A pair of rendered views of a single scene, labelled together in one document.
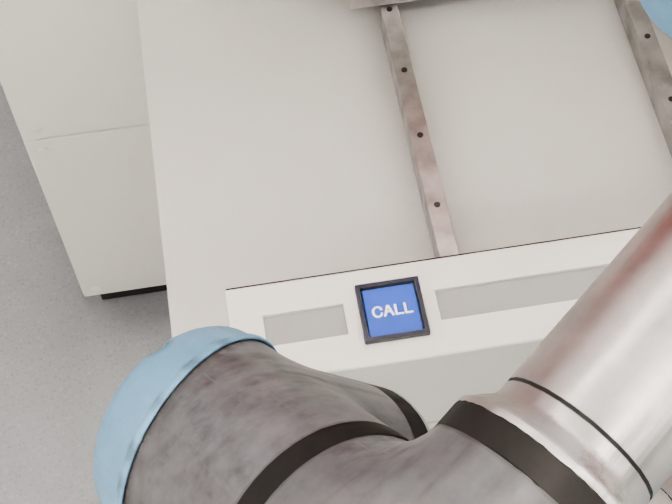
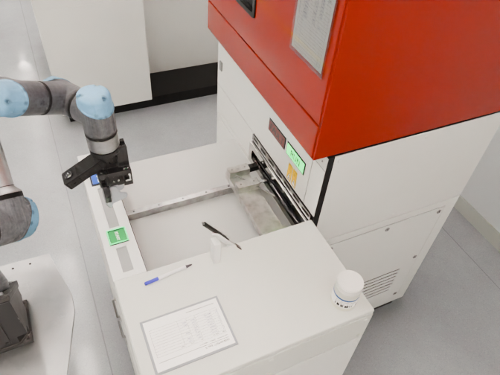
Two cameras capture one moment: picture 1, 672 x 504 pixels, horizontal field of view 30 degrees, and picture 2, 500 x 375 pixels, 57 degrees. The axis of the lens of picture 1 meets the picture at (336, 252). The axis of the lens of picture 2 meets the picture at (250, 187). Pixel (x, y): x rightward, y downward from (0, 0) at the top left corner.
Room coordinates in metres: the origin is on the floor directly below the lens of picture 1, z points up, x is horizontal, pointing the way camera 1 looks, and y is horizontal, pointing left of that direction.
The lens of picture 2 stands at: (0.59, -1.21, 2.05)
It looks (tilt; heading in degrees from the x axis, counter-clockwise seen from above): 45 degrees down; 69
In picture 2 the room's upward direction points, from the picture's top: 6 degrees clockwise
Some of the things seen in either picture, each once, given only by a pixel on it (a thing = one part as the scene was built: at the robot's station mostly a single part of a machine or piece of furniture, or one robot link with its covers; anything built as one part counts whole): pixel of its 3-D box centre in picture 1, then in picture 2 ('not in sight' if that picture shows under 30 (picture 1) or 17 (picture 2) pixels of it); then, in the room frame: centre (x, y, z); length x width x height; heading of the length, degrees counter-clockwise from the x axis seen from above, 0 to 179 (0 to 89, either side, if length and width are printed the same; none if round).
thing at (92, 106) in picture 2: not in sight; (96, 111); (0.55, -0.30, 1.40); 0.09 x 0.08 x 0.11; 131
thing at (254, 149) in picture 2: not in sight; (275, 187); (1.10, -0.16, 0.89); 0.44 x 0.02 x 0.10; 97
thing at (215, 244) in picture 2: not in sight; (221, 243); (0.82, -0.45, 1.03); 0.06 x 0.04 x 0.13; 7
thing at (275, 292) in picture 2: not in sight; (242, 309); (0.85, -0.59, 0.89); 0.62 x 0.35 x 0.14; 7
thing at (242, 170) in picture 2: not in sight; (238, 170); (0.99, -0.04, 0.89); 0.08 x 0.03 x 0.03; 7
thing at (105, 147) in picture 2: not in sight; (102, 138); (0.56, -0.30, 1.33); 0.08 x 0.08 x 0.05
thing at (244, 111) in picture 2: not in sight; (261, 129); (1.09, 0.02, 1.02); 0.82 x 0.03 x 0.40; 97
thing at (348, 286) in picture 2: not in sight; (346, 291); (1.10, -0.67, 1.01); 0.07 x 0.07 x 0.10
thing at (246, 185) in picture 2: not in sight; (247, 185); (1.00, -0.12, 0.89); 0.08 x 0.03 x 0.03; 7
